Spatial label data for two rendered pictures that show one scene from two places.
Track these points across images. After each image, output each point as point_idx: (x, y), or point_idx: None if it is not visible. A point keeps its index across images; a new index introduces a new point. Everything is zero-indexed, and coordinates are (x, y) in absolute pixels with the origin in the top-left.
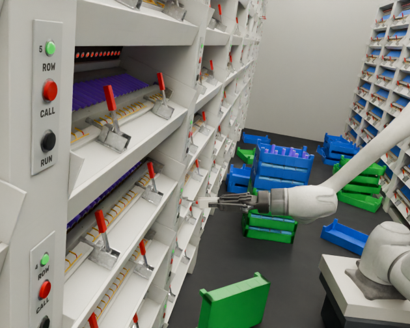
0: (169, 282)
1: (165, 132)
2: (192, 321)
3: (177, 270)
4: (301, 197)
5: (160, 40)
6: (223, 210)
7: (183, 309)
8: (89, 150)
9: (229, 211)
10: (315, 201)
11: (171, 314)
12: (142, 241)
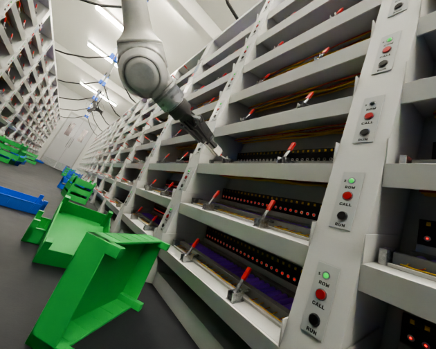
0: (180, 197)
1: (200, 110)
2: (151, 323)
3: (219, 284)
4: None
5: (203, 91)
6: (196, 140)
7: (175, 338)
8: None
9: (192, 136)
10: None
11: (179, 327)
12: (187, 152)
